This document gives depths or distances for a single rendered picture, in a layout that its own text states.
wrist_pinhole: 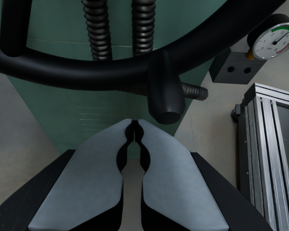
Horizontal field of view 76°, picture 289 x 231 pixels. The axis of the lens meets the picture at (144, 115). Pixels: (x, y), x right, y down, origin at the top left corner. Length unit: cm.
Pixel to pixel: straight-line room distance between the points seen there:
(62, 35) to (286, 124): 90
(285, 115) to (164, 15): 79
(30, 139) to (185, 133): 73
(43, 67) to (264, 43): 31
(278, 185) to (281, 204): 6
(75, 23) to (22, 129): 75
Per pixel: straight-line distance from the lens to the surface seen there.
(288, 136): 95
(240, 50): 39
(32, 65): 18
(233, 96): 126
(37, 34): 40
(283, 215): 76
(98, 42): 22
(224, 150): 102
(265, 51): 37
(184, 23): 36
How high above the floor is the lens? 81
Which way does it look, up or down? 55 degrees down
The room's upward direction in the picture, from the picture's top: 12 degrees clockwise
